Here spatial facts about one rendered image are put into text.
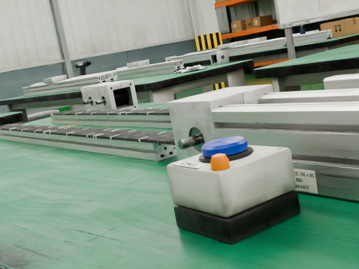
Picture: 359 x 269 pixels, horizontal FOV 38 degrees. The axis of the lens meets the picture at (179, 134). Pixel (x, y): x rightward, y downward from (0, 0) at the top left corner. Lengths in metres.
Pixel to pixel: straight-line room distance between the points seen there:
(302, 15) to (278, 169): 3.64
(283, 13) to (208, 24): 4.66
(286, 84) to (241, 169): 2.14
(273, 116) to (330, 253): 0.18
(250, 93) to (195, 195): 0.23
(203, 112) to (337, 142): 0.19
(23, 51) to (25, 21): 0.69
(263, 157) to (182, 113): 0.23
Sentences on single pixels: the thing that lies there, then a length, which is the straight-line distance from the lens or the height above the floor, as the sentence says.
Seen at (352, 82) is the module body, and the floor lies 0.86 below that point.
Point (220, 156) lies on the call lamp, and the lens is 0.41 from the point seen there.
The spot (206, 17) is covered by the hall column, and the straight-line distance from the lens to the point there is 8.75.
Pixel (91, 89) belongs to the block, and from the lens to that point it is 1.70.
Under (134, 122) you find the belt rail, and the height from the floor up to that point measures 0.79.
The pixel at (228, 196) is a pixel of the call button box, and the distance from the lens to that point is 0.41.
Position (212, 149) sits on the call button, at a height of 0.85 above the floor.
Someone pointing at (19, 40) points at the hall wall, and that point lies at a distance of 12.56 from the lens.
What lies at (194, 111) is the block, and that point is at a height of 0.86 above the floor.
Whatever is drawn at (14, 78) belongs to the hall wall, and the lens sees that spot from 12.40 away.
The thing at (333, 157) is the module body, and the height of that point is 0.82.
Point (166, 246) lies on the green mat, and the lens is 0.45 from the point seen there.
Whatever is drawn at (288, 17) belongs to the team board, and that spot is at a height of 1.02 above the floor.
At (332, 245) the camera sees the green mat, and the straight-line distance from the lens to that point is 0.40.
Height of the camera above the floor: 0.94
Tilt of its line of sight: 9 degrees down
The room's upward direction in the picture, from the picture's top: 11 degrees counter-clockwise
